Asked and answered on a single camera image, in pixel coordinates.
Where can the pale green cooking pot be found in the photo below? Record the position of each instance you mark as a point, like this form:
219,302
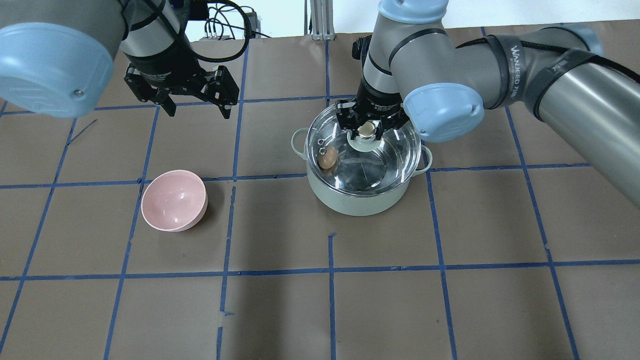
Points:
349,205

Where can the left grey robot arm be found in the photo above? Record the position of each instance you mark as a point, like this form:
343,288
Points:
57,56

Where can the grey metal post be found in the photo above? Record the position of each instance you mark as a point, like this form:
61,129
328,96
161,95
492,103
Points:
321,20

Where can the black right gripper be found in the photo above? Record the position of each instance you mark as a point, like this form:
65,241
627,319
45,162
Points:
378,103

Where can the brown egg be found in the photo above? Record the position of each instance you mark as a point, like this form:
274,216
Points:
327,157

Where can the pink ceramic bowl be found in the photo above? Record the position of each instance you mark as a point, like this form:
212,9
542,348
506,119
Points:
174,201

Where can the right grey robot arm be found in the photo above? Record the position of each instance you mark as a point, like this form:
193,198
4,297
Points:
413,73

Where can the glass pot lid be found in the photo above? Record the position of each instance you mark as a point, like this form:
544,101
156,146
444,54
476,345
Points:
365,167

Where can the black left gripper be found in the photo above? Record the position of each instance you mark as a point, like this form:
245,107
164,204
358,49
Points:
161,62

